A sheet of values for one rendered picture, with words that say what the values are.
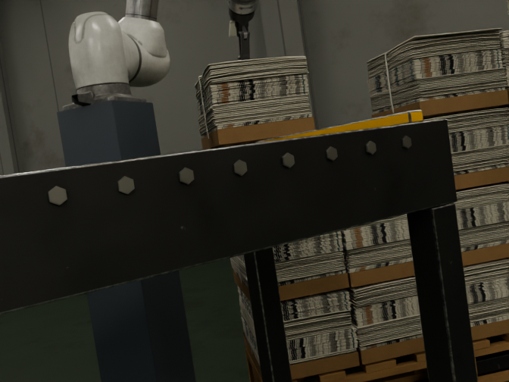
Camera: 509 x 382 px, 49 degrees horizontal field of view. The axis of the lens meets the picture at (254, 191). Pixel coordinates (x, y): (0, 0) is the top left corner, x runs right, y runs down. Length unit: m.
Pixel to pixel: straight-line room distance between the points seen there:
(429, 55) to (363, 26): 2.67
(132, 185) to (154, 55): 1.32
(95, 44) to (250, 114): 0.48
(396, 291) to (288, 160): 1.12
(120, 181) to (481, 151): 1.40
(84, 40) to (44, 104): 4.20
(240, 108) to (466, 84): 0.68
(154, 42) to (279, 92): 0.46
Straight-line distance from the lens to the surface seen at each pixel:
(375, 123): 0.91
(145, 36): 1.84
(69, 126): 1.69
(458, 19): 4.32
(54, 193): 0.54
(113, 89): 1.66
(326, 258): 1.63
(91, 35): 1.69
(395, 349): 1.76
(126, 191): 0.55
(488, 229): 1.83
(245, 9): 1.62
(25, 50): 6.06
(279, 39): 4.46
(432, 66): 1.76
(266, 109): 1.60
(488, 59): 1.86
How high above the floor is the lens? 0.78
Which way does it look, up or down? 3 degrees down
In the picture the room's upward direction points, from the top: 8 degrees counter-clockwise
